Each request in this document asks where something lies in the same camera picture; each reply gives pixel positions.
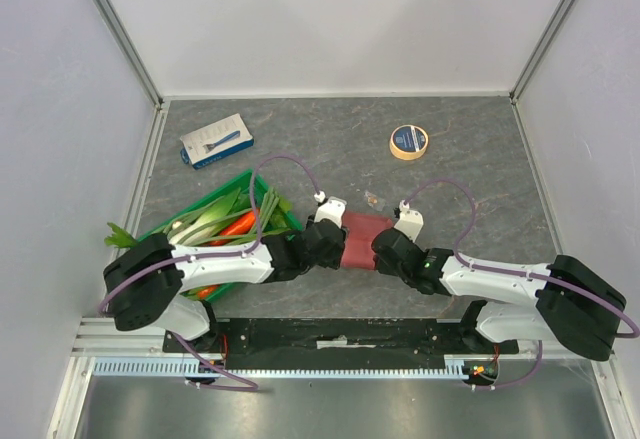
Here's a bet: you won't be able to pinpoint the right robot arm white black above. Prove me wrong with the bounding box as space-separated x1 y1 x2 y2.
372 228 626 361

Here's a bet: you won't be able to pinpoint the masking tape roll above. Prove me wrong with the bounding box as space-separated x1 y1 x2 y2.
389 124 429 161

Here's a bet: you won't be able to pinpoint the green plastic basket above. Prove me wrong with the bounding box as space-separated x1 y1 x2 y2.
130 168 305 305

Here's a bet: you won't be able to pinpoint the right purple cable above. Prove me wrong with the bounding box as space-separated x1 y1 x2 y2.
399 177 640 393

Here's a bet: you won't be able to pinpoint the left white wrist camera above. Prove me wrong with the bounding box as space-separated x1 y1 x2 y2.
313 195 347 228

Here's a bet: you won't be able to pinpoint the blue white razor box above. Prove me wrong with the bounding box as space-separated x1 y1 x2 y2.
180 114 254 169

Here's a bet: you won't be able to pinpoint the pink paper box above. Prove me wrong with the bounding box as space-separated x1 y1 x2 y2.
341 211 393 270

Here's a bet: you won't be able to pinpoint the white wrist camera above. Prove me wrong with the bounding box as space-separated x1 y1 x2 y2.
394 201 424 242
313 195 347 228

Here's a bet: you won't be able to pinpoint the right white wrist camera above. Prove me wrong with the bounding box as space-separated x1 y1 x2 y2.
394 201 424 242

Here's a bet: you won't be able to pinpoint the green toy leek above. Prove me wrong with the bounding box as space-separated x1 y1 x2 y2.
153 187 251 246

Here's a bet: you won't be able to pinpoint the purple cable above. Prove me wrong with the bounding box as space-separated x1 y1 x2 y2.
399 177 640 393
98 153 329 391

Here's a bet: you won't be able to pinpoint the small clear plastic bag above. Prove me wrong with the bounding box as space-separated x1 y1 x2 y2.
364 190 386 211

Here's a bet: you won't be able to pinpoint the green leafy toy vegetable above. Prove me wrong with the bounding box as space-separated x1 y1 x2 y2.
103 222 139 249

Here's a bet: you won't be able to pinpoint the orange toy carrot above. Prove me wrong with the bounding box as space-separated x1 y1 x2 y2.
207 211 256 246

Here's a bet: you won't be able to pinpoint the green bean bundle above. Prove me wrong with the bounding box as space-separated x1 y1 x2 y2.
230 187 292 245

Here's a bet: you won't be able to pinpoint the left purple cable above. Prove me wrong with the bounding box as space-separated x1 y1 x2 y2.
98 153 329 391

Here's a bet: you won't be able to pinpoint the grey slotted cable duct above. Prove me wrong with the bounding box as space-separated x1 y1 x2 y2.
93 357 471 380

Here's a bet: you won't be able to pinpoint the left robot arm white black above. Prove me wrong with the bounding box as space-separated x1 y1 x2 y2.
101 219 346 352

